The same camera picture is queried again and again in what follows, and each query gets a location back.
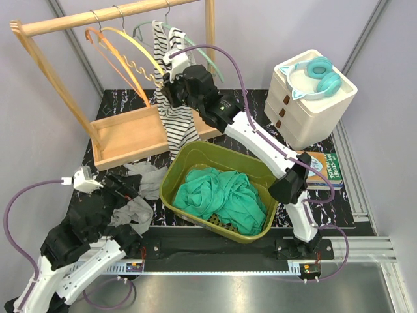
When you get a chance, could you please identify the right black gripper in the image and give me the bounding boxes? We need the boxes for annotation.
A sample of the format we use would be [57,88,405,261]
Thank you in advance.
[161,68,202,113]

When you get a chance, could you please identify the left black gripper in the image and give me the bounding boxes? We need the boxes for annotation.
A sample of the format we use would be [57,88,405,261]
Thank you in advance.
[83,170,142,239]

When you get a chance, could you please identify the grey tank top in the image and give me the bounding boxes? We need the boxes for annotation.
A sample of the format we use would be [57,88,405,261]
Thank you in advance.
[109,162,168,235]

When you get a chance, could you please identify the black white striped tank top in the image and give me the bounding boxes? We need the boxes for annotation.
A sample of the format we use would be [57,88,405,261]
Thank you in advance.
[152,20,200,160]

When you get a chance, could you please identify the green hanger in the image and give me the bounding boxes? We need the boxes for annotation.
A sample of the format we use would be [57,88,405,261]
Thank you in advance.
[132,21,226,82]

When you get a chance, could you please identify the yellow hanger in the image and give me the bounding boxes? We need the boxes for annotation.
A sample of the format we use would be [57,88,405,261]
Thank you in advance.
[101,27,165,88]

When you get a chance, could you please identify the green tank top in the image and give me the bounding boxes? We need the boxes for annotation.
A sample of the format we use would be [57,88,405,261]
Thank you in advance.
[173,168,266,236]

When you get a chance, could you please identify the orange hanger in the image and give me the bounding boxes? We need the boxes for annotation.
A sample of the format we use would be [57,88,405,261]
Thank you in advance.
[84,27,151,108]

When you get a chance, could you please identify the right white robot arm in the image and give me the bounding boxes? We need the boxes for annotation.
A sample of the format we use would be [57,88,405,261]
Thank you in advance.
[161,65,322,259]

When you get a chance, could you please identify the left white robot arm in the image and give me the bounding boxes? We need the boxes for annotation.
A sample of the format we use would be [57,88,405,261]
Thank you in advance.
[3,168,146,312]

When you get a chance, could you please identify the wooden clothes rack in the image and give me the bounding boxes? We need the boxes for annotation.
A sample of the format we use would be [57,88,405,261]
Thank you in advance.
[9,0,225,171]

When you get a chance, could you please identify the olive plastic basket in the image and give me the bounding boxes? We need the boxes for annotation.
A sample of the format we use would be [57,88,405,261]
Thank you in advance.
[160,142,278,243]

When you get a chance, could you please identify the teal cat-ear headphones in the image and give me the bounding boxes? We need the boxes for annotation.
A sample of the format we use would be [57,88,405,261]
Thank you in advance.
[279,56,342,100]

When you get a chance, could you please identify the book with green cover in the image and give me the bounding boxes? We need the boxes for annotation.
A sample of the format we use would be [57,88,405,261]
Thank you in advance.
[307,151,343,190]

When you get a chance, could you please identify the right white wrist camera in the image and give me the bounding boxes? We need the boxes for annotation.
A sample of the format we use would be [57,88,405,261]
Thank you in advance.
[162,48,191,83]

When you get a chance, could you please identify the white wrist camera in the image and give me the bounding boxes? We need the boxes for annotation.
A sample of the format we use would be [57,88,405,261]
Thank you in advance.
[162,48,191,83]
[61,166,104,194]

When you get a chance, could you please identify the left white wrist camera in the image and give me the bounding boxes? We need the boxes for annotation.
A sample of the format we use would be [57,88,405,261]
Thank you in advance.
[61,166,104,194]

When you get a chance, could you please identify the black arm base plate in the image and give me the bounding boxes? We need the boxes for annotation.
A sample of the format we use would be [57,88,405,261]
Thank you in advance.
[91,224,335,273]

